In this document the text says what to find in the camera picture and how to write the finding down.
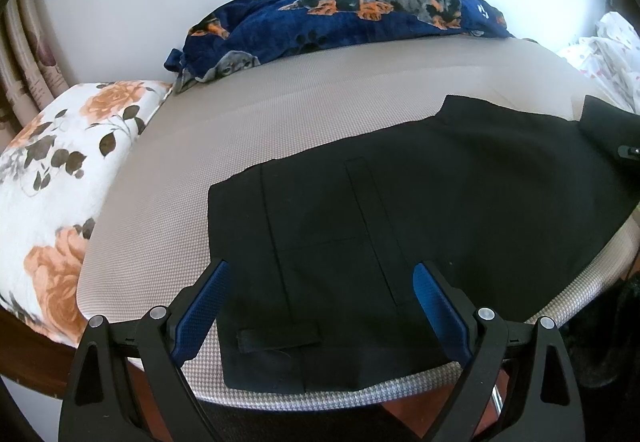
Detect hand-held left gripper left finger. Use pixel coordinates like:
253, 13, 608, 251
59, 259, 232, 442

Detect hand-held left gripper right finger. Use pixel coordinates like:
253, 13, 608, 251
411, 259, 586, 442

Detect black pants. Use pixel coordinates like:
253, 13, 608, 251
207, 94, 640, 395

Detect white dotted cloth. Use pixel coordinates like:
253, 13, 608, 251
557, 11, 640, 115

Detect dark cloth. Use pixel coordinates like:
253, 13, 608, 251
565, 267, 640, 390

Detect beige woven bed mattress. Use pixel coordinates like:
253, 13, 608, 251
77, 34, 640, 405

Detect white floral pillow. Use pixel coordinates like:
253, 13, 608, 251
0, 81, 173, 348

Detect blue dog print blanket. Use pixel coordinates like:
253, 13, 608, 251
164, 0, 516, 95

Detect patterned beige curtain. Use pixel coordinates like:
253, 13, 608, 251
0, 0, 71, 133

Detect brown wooden bed frame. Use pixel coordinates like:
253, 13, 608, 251
0, 304, 146, 405

